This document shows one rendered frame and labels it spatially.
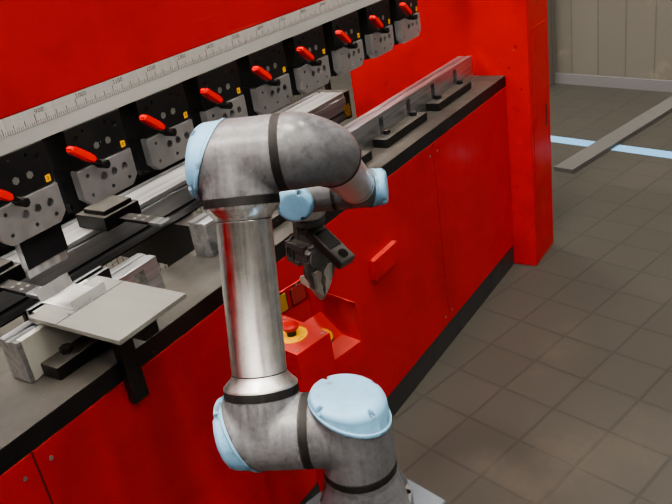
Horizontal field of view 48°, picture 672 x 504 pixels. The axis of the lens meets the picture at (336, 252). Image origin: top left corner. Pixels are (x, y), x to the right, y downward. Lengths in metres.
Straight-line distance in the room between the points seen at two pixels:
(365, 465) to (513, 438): 1.47
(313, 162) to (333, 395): 0.34
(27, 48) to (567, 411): 1.97
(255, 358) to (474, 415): 1.62
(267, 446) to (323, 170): 0.41
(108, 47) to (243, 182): 0.67
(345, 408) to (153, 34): 0.99
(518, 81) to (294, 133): 2.25
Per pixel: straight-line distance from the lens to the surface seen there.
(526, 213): 3.47
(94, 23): 1.68
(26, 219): 1.57
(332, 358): 1.76
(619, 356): 2.97
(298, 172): 1.10
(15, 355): 1.65
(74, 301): 1.59
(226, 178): 1.11
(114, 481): 1.71
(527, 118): 3.31
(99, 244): 2.04
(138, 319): 1.49
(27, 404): 1.60
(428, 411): 2.72
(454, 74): 3.14
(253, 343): 1.14
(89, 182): 1.65
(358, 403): 1.13
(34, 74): 1.58
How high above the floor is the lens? 1.68
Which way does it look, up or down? 25 degrees down
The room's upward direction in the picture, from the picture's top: 9 degrees counter-clockwise
